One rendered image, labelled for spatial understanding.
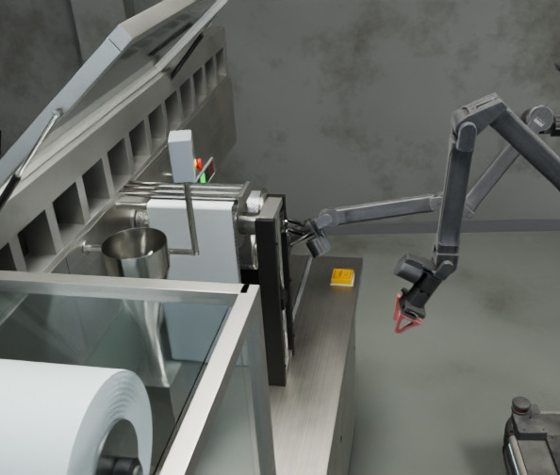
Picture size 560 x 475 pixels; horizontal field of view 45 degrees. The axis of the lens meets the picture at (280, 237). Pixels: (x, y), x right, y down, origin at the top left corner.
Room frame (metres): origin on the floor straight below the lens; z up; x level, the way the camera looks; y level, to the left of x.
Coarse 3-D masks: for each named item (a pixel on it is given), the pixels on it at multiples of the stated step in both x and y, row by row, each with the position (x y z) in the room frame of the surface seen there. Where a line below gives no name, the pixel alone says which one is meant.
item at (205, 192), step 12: (120, 192) 1.70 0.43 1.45; (132, 192) 1.69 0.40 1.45; (144, 192) 1.68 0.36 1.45; (156, 192) 1.68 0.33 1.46; (168, 192) 1.67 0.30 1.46; (180, 192) 1.71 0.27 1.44; (192, 192) 1.69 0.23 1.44; (204, 192) 1.68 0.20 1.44; (216, 192) 1.67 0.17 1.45; (228, 192) 1.66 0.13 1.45; (240, 192) 1.64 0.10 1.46; (240, 204) 1.61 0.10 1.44
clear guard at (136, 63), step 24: (216, 0) 1.94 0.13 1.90; (168, 24) 1.42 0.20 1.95; (192, 24) 1.92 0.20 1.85; (144, 48) 1.42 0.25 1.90; (168, 48) 1.90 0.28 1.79; (120, 72) 1.39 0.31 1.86; (144, 72) 1.88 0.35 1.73; (96, 96) 1.39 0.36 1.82; (120, 96) 1.87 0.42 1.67; (72, 120) 1.36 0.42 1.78; (48, 144) 1.36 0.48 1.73
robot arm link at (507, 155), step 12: (528, 108) 2.06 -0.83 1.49; (540, 108) 1.98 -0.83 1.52; (528, 120) 1.97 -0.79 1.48; (540, 120) 1.96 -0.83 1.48; (552, 120) 1.96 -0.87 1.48; (504, 144) 1.99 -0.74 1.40; (504, 156) 1.96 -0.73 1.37; (516, 156) 1.95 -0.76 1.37; (492, 168) 1.95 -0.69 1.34; (504, 168) 1.95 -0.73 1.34; (480, 180) 1.94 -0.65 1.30; (492, 180) 1.94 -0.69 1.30; (468, 192) 1.93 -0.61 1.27; (480, 192) 1.93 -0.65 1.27; (468, 204) 1.91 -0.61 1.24; (468, 216) 1.89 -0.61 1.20
